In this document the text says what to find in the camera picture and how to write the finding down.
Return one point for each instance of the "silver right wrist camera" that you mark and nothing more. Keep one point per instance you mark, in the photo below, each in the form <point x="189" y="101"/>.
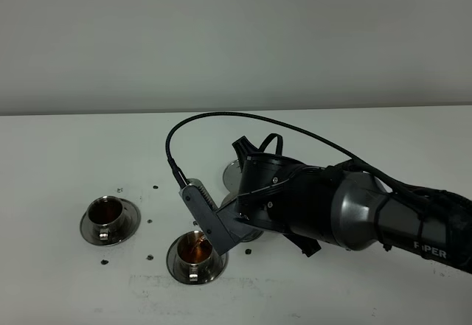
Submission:
<point x="192" y="195"/>

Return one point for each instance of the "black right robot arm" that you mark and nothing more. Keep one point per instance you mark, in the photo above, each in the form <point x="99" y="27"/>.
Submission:
<point x="351" y="205"/>

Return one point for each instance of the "stainless steel teacup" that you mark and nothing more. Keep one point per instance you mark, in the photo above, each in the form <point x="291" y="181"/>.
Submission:
<point x="106" y="215"/>
<point x="194" y="258"/>

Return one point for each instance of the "steel saucer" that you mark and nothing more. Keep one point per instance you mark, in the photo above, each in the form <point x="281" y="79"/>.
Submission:
<point x="128" y="228"/>
<point x="219" y="265"/>

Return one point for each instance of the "left stainless steel teacup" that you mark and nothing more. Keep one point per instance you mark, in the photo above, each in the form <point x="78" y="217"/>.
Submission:
<point x="106" y="215"/>

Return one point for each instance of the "right stainless steel teacup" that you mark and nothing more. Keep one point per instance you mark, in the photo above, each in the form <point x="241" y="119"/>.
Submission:
<point x="194" y="258"/>

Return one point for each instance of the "left steel saucer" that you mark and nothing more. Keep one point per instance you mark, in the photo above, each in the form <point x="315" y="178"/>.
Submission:
<point x="128" y="228"/>

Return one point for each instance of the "right steel saucer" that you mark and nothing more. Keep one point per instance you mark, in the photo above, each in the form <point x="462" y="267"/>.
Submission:
<point x="219" y="265"/>

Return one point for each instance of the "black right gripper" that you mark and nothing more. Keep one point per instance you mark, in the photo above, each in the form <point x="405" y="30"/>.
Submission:
<point x="283" y="195"/>

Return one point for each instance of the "stainless steel teapot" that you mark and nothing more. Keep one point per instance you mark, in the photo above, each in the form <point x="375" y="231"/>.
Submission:
<point x="225" y="227"/>

